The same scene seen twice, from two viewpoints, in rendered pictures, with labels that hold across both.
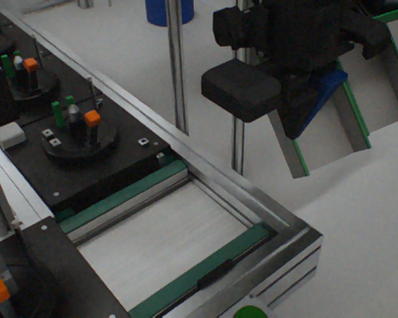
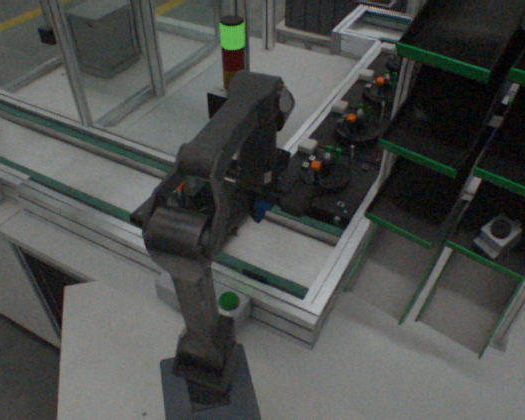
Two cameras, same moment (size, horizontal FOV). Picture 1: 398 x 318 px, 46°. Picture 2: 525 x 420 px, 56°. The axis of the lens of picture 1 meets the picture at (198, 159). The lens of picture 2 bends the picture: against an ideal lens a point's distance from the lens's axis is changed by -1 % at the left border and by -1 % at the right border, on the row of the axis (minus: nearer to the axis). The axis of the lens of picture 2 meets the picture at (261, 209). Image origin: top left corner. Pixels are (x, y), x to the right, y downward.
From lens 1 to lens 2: 0.74 m
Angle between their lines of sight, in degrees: 48
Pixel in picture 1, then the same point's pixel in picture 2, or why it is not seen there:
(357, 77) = (471, 290)
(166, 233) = (287, 251)
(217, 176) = (336, 254)
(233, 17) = not seen: hidden behind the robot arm
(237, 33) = not seen: hidden behind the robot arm
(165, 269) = (260, 260)
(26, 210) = not seen: hidden behind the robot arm
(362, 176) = (437, 367)
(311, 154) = (372, 291)
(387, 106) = (473, 332)
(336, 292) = (302, 366)
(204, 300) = (235, 277)
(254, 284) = (256, 297)
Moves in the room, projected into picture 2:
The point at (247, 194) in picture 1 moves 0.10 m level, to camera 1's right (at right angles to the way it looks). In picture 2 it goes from (332, 276) to (355, 309)
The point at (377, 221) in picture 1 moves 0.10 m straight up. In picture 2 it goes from (387, 384) to (397, 359)
